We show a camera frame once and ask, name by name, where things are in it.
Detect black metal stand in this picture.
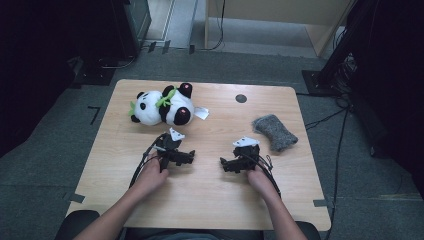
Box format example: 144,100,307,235
301,0,381,98

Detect right hand-held gripper cable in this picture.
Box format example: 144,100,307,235
246,153,283,198

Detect person's left leg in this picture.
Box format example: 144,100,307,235
54,209,101,240

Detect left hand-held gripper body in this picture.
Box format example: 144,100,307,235
153,127,186,173

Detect black floor base plate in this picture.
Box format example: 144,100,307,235
70,55,117,88

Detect left hand-held gripper cable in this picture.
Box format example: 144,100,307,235
128,133,168,190

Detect person's left hand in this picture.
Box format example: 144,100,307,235
134,153,170,198

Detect hand-held gripper cable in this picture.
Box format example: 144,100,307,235
246,153,283,198
128,133,168,190

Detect panda plush toy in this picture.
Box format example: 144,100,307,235
128,82,211,127

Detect light wooden furniture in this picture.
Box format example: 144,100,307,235
204,0,354,58

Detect dark cabinet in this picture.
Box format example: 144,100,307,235
111,0,153,59

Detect long black floor cable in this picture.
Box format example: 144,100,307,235
323,109,350,240

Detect person's right hand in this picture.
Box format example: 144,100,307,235
246,163,280,201

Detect grey fluffy cloth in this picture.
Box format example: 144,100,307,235
251,114,299,153

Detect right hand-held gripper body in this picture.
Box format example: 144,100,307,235
232,135,261,172

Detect hanging black cable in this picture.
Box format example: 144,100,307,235
199,0,227,52

